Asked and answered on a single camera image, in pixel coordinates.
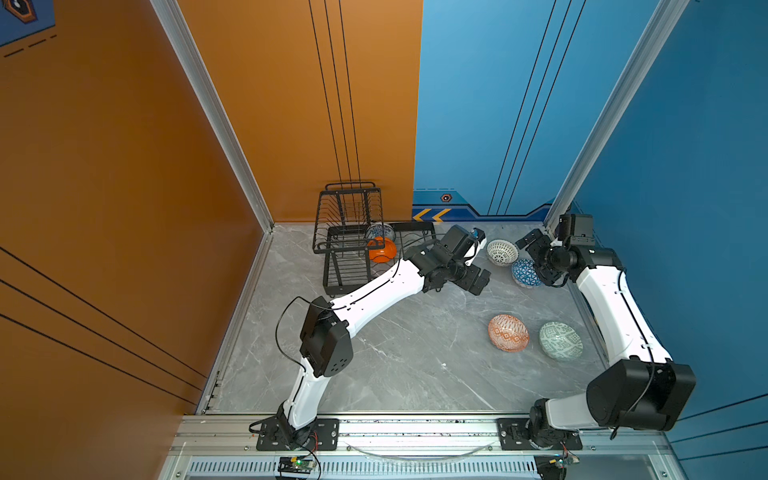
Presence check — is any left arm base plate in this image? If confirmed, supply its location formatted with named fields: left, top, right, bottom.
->
left=249, top=416, right=340, bottom=452

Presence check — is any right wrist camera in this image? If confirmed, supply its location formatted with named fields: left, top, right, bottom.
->
left=556, top=213, right=596, bottom=247

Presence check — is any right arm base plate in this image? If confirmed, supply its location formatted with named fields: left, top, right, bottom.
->
left=496, top=417, right=583, bottom=451

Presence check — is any orange plastic bowl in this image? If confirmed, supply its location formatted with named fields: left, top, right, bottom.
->
left=367, top=237, right=397, bottom=264

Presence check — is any white lattice pattern bowl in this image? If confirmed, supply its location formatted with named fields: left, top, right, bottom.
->
left=485, top=239, right=519, bottom=267

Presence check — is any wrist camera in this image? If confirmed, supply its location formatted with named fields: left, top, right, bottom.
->
left=466, top=228, right=487, bottom=257
left=556, top=213, right=596, bottom=247

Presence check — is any left green circuit board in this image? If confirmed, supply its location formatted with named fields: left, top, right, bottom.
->
left=276, top=456, right=317, bottom=479

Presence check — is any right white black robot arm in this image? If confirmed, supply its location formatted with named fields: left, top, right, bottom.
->
left=515, top=229, right=696, bottom=449

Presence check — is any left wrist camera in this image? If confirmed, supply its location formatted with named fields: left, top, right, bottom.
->
left=466, top=228, right=487, bottom=257

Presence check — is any right green circuit board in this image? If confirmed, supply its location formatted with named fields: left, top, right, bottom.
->
left=534, top=453, right=581, bottom=480

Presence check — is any blue dotted pattern bowl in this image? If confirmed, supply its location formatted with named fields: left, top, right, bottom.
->
left=510, top=258, right=542, bottom=288

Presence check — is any green geometric pattern bowl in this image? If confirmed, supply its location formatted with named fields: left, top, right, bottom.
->
left=539, top=322, right=584, bottom=361

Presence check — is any black wire dish rack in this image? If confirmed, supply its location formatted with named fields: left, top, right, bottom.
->
left=312, top=181, right=437, bottom=297

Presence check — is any red geometric pattern bowl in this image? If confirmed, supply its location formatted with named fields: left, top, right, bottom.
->
left=488, top=314, right=530, bottom=353

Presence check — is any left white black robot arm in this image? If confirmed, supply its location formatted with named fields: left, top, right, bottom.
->
left=276, top=225, right=491, bottom=447

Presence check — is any aluminium front rail frame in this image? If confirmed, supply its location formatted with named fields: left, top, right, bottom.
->
left=158, top=413, right=687, bottom=479

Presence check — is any blue floral white bowl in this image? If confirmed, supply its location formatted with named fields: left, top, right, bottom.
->
left=365, top=223, right=396, bottom=241

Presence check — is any green circuit board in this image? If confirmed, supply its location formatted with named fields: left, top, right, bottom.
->
left=276, top=456, right=317, bottom=479
left=534, top=453, right=581, bottom=480

